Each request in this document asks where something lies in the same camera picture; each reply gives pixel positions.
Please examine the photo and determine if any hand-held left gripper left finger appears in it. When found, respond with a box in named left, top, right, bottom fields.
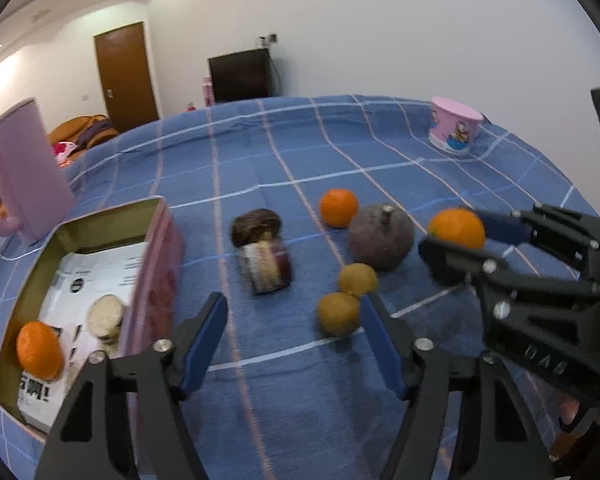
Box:
left=34, top=291, right=229, bottom=480

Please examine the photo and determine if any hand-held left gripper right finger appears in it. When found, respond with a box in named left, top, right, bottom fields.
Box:
left=360, top=292, right=556, bottom=480

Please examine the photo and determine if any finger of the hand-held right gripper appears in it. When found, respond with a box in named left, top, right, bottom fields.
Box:
left=472, top=203, right=600, bottom=268
left=419, top=236, right=600, bottom=321

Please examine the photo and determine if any orange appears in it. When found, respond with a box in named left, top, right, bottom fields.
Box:
left=16, top=321, right=65, bottom=380
left=320, top=188, right=359, bottom=228
left=427, top=208, right=487, bottom=250

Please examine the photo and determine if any yellow-brown longan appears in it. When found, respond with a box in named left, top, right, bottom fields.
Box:
left=316, top=292, right=362, bottom=337
left=337, top=263, right=379, bottom=297

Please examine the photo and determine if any purple mangosteen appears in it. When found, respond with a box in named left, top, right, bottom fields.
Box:
left=348, top=203, right=415, bottom=272

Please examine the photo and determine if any gold metal tin box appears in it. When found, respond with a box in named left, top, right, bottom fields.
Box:
left=0, top=197, right=186, bottom=480

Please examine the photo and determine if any layered cake roll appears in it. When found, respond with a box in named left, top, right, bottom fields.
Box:
left=230, top=208, right=293, bottom=295

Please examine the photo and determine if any person's right hand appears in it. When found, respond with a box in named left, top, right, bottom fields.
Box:
left=550, top=391, right=600, bottom=463

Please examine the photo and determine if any pink cartoon cup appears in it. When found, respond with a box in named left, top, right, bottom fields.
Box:
left=428, top=96, right=484, bottom=155

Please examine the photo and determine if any white printed paper sheet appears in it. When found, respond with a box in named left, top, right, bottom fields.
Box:
left=17, top=241, right=151, bottom=433

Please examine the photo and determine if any blue checked tablecloth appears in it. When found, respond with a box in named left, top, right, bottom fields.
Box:
left=0, top=94, right=600, bottom=480

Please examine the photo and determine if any pink electric kettle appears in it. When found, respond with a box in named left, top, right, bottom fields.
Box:
left=0, top=97, right=77, bottom=247

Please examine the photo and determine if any brown leather sofa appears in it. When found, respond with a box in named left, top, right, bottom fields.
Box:
left=47, top=115, right=121, bottom=153

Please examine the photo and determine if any black television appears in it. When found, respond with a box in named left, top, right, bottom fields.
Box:
left=207, top=48, right=273, bottom=104

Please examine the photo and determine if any brown wooden door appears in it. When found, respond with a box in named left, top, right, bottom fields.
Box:
left=93, top=21, right=160, bottom=132

